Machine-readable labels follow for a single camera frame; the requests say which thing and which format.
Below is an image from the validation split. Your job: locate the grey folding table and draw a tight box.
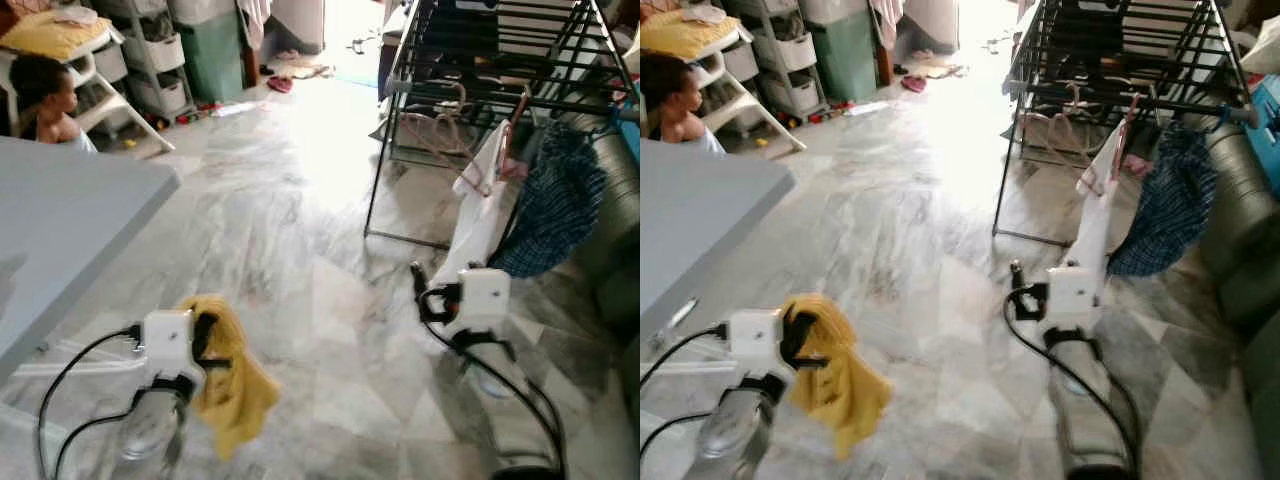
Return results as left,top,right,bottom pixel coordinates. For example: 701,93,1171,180
640,138,797,346
0,135,182,387

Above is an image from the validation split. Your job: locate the black metal drying rack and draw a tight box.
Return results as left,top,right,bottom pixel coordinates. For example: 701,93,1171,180
992,0,1263,246
362,0,641,249

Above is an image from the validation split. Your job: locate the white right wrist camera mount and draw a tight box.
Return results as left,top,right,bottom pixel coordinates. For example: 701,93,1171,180
1045,265,1102,330
455,268,512,332

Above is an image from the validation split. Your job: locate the green storage bin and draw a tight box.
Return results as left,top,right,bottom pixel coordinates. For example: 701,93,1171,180
175,10,247,104
808,10,882,104

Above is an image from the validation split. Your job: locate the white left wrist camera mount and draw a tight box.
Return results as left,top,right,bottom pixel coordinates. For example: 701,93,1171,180
727,310,787,377
142,310,197,380

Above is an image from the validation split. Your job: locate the yellow garment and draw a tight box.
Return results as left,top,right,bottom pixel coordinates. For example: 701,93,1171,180
780,293,895,462
178,293,284,462

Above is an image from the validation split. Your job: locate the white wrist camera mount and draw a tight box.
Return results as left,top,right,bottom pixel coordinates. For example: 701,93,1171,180
455,268,512,332
1045,265,1102,330
727,310,787,377
142,310,197,380

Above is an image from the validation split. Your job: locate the pink white garment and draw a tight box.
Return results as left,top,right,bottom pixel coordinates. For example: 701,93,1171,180
238,0,273,51
868,0,906,49

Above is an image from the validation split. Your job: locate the yellow quilted cushion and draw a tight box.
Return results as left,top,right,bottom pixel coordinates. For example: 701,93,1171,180
640,8,743,61
0,10,114,62

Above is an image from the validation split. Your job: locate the white baby high chair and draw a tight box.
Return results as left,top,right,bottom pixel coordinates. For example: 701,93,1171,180
0,25,176,156
640,25,806,151

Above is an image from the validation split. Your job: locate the blue plaid shirt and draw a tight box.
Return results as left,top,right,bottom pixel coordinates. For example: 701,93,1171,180
1108,122,1220,279
488,120,610,280

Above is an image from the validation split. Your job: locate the turquoise box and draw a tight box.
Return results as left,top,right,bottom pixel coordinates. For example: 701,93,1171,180
1250,75,1280,196
615,85,641,161

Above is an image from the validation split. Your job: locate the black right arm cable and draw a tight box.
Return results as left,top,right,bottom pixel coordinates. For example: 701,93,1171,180
418,290,567,476
1003,288,1143,476

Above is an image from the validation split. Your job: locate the white shirt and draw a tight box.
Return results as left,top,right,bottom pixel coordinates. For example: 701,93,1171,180
440,120,533,293
1073,120,1138,293

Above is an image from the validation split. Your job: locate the small child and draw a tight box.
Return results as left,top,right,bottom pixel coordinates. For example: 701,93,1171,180
640,50,728,157
8,55,99,154

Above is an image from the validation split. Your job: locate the dark grey sofa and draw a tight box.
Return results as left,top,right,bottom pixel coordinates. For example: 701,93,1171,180
1198,120,1280,480
570,100,641,341

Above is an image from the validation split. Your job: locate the white bag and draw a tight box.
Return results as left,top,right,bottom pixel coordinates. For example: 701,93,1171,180
168,0,241,26
800,0,871,26

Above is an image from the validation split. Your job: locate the grey drawer trolley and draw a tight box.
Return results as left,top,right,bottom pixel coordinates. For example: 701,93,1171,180
725,0,827,127
95,0,197,127

